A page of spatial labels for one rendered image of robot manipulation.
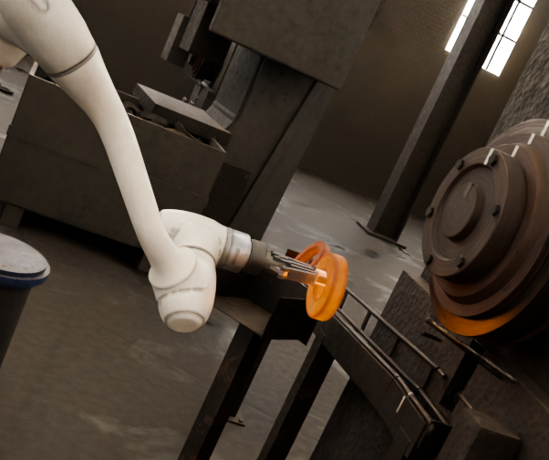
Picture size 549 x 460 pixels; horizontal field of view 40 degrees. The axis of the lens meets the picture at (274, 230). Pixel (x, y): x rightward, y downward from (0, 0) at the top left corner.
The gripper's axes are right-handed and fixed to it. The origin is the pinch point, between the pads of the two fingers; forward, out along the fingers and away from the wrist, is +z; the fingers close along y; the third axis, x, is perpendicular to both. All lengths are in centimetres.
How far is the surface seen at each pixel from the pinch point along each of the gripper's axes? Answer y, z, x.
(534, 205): 32, 19, 33
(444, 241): 15.0, 14.7, 19.1
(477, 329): 28.8, 21.4, 6.9
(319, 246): -91, 28, -13
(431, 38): -980, 396, 164
